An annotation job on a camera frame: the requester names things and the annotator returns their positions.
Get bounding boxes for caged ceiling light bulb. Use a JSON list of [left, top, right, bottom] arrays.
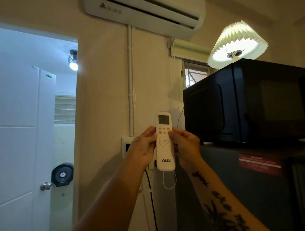
[[68, 49, 78, 71]]

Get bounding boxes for white wall outlet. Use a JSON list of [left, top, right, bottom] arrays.
[[121, 137, 134, 159]]

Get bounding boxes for black microwave oven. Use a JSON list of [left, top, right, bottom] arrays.
[[183, 59, 305, 145]]

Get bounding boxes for person's right forearm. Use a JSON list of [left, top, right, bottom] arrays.
[[183, 156, 271, 231]]

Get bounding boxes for white remote wrist strap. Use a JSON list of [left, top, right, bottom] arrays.
[[163, 169, 177, 190]]

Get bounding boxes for person's left forearm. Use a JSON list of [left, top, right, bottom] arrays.
[[73, 156, 153, 231]]

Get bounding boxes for grey refrigerator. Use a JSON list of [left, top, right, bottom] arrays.
[[175, 142, 305, 231]]

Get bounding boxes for black toilet paper dispenser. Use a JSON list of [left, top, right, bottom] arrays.
[[51, 162, 74, 187]]

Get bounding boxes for louvered bathroom window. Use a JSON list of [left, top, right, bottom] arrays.
[[54, 95, 76, 124]]

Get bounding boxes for window with grille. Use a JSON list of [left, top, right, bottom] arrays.
[[182, 59, 214, 89]]

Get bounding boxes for black power cable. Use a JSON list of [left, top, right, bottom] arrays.
[[144, 168, 159, 231]]

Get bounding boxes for white wall air conditioner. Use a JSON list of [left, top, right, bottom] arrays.
[[84, 0, 206, 41]]

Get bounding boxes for white conduit pipe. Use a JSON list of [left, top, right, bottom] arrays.
[[127, 24, 134, 137]]

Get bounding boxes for white pleated lamp shade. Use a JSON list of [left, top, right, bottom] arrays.
[[207, 20, 269, 69]]

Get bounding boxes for red refrigerator sticker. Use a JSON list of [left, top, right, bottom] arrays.
[[238, 153, 282, 176]]

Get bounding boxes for white roller blind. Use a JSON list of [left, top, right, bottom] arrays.
[[170, 38, 215, 64]]

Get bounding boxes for white air conditioner remote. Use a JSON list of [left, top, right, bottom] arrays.
[[156, 112, 176, 172]]

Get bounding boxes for white door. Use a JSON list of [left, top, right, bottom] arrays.
[[0, 65, 57, 231]]

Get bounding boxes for person's left hand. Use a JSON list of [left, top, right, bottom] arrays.
[[126, 126, 158, 168]]

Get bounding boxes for person's right hand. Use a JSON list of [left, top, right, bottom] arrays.
[[168, 127, 202, 170]]

